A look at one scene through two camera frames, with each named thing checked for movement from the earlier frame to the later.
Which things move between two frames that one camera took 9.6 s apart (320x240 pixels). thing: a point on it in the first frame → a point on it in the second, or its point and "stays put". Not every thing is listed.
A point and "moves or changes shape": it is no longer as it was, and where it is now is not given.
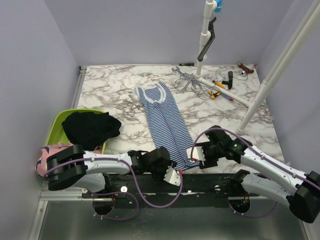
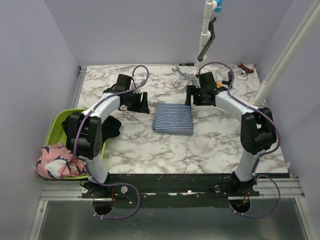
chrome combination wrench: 177,70 stays put
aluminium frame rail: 66,195 stays put
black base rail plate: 156,190 stays put
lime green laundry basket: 57,134 stays put
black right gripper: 208,162 → 192,90
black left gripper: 166,164 → 140,106
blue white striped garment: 170,130 moves or changes shape
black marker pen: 191,64 stays put
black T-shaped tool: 229,83 stays put
